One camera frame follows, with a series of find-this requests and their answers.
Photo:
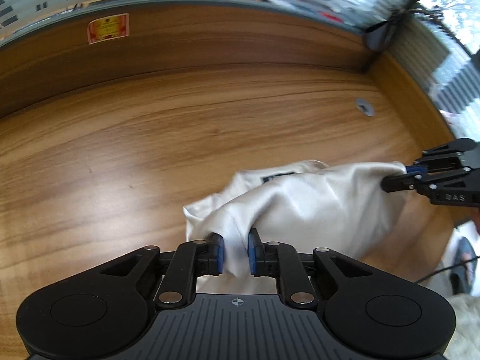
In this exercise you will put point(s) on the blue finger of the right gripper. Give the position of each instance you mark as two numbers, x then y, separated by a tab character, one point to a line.
416	168
396	183

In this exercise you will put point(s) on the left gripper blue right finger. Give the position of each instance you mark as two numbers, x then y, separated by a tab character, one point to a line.
281	262

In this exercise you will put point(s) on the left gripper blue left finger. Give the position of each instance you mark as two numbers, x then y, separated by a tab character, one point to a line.
181	268

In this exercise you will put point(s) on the white satin shirt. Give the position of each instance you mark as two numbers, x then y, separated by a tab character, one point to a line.
305	204

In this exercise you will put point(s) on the red yellow sticker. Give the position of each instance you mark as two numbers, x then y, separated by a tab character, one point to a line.
108	28

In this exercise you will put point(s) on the metal desk cable grommet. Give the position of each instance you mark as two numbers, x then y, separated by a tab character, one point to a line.
365	107

